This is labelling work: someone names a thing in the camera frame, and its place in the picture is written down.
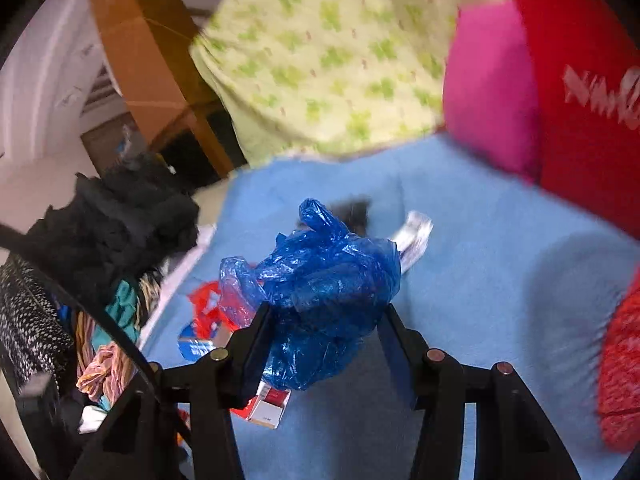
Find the red Nilrich paper bag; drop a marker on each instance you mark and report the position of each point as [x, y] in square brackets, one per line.
[587, 74]

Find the red blue snack wrapper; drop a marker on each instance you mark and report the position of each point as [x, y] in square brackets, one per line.
[210, 328]

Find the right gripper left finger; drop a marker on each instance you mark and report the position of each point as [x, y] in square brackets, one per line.
[138, 438]

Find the red white cigarette box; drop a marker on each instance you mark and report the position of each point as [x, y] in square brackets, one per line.
[266, 408]

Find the pile of coloured clothes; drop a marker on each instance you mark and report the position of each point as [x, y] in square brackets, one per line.
[42, 333]

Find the green clover quilt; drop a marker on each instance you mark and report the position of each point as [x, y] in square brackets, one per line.
[331, 78]

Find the silver white wrapper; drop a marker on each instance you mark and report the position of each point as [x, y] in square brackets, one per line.
[412, 239]

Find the blue plastic bag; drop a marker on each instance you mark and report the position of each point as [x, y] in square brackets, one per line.
[326, 294]

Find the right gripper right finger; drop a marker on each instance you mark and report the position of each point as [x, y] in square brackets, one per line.
[514, 439]

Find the red trash basket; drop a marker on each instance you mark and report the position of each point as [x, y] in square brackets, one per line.
[618, 379]

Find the pink pillow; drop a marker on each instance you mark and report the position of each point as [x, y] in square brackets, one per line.
[490, 98]

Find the black fluffy garment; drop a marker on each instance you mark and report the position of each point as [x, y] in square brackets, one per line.
[117, 227]

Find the wooden arch column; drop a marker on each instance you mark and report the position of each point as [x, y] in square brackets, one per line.
[146, 44]

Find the light blue blanket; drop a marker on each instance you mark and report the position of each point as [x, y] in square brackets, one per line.
[510, 273]

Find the black plastic bag trash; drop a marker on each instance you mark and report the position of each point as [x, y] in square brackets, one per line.
[335, 220]

